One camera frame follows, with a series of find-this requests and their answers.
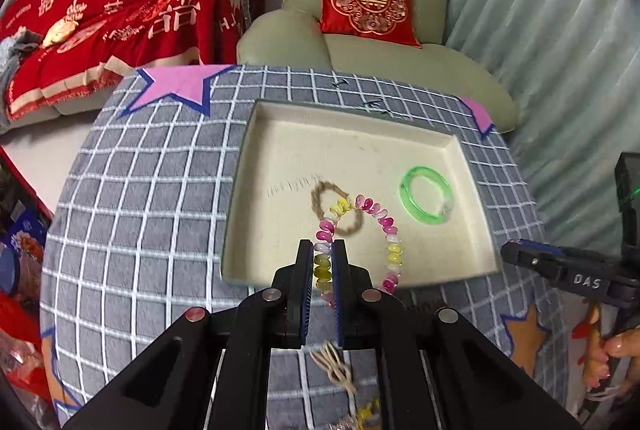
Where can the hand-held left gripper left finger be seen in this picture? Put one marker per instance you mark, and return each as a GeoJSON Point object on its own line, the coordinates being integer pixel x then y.
{"type": "Point", "coordinates": [308, 305]}

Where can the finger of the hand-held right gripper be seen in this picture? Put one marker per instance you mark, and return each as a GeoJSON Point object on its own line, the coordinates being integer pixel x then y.
{"type": "Point", "coordinates": [565, 272]}

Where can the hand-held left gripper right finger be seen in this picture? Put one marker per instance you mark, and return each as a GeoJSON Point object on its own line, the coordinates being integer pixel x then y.
{"type": "Point", "coordinates": [337, 305]}

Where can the green translucent bangle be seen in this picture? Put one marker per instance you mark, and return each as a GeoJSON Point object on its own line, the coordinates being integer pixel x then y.
{"type": "Point", "coordinates": [406, 205]}

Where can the grey tray with beige lining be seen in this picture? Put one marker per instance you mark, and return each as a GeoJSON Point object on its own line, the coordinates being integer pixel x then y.
{"type": "Point", "coordinates": [365, 150]}

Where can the person's right hand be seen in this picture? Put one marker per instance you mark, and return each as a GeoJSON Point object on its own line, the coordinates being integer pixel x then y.
{"type": "Point", "coordinates": [622, 346]}

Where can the pale ribbed curtain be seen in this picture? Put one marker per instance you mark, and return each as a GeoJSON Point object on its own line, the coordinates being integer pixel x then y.
{"type": "Point", "coordinates": [540, 35]}

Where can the grey checked tablecloth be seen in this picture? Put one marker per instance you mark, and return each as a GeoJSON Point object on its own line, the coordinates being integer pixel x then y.
{"type": "Point", "coordinates": [150, 190]}

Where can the pale green armchair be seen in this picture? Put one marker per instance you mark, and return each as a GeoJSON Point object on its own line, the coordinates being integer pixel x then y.
{"type": "Point", "coordinates": [300, 30]}

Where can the red plastic bag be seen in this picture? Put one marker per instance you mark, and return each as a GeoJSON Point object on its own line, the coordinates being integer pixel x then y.
{"type": "Point", "coordinates": [20, 340]}

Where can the blue printed box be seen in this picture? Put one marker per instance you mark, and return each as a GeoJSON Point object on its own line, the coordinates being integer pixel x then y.
{"type": "Point", "coordinates": [20, 250]}

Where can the red printed blanket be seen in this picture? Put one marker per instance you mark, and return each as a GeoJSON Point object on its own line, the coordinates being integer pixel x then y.
{"type": "Point", "coordinates": [125, 0]}

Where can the grey crumpled clothes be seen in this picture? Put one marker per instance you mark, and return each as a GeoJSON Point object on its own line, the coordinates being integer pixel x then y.
{"type": "Point", "coordinates": [20, 50]}

